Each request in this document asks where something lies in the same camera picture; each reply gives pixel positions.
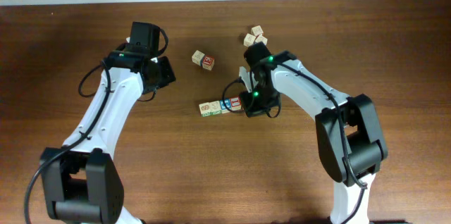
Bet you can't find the wooden block red I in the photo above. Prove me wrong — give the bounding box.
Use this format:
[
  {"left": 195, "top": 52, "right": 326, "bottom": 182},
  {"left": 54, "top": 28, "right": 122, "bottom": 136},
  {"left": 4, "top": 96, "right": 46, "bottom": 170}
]
[{"left": 230, "top": 97, "right": 242, "bottom": 111}]

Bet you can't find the wooden block blue 5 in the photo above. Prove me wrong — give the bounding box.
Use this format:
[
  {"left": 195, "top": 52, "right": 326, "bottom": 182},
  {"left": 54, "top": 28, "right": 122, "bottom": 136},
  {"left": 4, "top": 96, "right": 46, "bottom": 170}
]
[{"left": 220, "top": 99, "right": 231, "bottom": 113}]

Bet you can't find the wooden block green N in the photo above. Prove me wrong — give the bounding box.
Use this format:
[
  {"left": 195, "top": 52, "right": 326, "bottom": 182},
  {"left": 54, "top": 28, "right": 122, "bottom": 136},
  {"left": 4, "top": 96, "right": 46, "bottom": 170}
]
[{"left": 209, "top": 101, "right": 222, "bottom": 115}]

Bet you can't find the plain wooden picture block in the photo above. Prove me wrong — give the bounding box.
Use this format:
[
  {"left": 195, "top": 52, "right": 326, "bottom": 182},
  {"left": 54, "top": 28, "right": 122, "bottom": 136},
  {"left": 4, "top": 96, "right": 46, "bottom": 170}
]
[{"left": 199, "top": 102, "right": 211, "bottom": 117}]

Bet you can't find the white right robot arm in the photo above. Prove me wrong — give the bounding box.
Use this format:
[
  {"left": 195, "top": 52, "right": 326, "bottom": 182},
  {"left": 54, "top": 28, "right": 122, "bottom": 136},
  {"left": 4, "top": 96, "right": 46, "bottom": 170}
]
[{"left": 239, "top": 43, "right": 388, "bottom": 223}]

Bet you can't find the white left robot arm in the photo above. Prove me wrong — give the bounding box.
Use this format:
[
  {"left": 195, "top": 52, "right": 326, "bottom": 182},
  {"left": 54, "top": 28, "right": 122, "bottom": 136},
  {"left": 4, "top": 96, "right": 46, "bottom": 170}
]
[{"left": 24, "top": 22, "right": 175, "bottom": 224}]

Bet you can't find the wooden block blue side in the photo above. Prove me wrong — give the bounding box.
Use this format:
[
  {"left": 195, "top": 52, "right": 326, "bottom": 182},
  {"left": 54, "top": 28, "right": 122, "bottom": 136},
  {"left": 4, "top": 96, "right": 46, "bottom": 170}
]
[{"left": 192, "top": 50, "right": 205, "bottom": 66}]

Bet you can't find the wooden block red E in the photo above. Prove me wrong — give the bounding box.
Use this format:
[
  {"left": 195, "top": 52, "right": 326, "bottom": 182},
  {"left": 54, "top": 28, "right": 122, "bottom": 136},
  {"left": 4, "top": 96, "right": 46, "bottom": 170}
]
[{"left": 202, "top": 55, "right": 215, "bottom": 70}]

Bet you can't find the wooden block blue letter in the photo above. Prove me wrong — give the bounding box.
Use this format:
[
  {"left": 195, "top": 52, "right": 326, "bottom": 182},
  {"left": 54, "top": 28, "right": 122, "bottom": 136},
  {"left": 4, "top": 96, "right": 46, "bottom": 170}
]
[{"left": 254, "top": 35, "right": 268, "bottom": 45}]

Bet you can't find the wooden block red side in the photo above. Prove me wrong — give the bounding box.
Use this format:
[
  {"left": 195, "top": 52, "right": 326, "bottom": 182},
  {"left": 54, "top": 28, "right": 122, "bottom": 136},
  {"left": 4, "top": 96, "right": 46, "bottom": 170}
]
[{"left": 243, "top": 33, "right": 257, "bottom": 46}]

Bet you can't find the wooden block rear plain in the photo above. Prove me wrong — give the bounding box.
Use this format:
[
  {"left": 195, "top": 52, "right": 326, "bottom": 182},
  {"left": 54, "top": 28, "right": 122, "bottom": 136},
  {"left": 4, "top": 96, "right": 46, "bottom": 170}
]
[{"left": 251, "top": 25, "right": 264, "bottom": 37}]

